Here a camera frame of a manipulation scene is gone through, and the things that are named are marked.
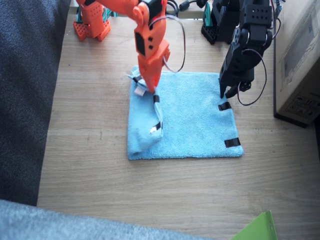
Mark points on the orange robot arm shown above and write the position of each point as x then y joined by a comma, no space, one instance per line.
92,17

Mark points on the cardboard box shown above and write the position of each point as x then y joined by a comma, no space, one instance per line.
300,62

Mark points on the grey felt panel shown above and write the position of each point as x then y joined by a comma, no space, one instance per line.
20,100
50,222

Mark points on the teal clamp at black arm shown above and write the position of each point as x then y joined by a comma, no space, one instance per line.
207,15

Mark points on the light blue towel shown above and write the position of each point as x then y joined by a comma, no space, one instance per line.
195,120

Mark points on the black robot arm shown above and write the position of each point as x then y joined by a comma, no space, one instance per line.
257,17

